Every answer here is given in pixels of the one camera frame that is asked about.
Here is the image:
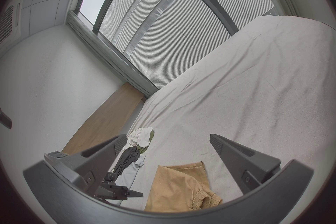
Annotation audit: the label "white ceiling air vent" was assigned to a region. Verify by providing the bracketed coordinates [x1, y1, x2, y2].
[0, 0, 27, 48]

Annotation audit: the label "bed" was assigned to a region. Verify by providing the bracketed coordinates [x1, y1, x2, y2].
[62, 15, 336, 212]

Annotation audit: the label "black garment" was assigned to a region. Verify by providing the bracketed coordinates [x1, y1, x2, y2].
[113, 145, 141, 175]

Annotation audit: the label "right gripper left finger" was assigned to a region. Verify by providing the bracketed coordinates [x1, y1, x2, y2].
[56, 134, 128, 193]

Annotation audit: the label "pale blue garment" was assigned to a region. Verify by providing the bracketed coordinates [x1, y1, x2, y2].
[115, 156, 145, 187]

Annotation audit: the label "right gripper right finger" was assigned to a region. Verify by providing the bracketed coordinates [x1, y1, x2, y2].
[209, 134, 281, 195]

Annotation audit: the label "window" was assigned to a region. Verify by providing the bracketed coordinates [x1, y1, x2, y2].
[79, 0, 279, 92]

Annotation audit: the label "tan shorts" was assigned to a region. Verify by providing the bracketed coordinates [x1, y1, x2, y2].
[144, 162, 223, 212]

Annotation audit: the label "green garment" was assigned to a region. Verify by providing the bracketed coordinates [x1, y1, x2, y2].
[136, 130, 155, 155]

